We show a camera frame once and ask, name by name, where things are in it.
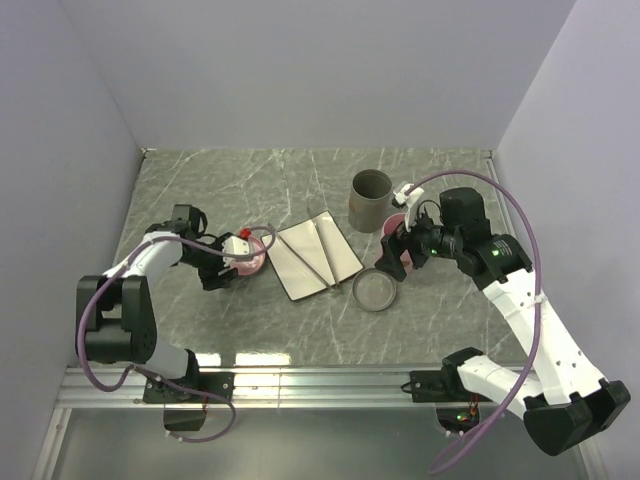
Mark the white square plate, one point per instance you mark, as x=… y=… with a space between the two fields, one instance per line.
x=342 y=259

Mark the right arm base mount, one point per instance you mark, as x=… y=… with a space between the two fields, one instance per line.
x=457 y=409

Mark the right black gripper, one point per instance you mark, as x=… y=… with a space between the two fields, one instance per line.
x=392 y=245

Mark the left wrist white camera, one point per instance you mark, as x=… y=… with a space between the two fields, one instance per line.
x=236 y=248

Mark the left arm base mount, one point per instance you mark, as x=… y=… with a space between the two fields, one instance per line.
x=186 y=411

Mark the aluminium rail frame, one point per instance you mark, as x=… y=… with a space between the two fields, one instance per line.
x=318 y=382

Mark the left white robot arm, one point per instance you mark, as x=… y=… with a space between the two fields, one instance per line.
x=116 y=330

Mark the grey cylindrical container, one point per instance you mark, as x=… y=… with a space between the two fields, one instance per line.
x=368 y=200

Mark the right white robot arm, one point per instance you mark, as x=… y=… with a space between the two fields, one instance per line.
x=569 y=400

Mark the pink lid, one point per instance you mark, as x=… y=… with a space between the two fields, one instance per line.
x=251 y=266

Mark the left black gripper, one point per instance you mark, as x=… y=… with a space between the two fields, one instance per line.
x=212 y=279

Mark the pink cylindrical container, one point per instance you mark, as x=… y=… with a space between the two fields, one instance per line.
x=390 y=225

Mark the metal tongs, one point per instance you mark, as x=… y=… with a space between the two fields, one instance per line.
x=300 y=262

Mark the grey lid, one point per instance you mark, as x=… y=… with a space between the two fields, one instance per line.
x=374 y=290

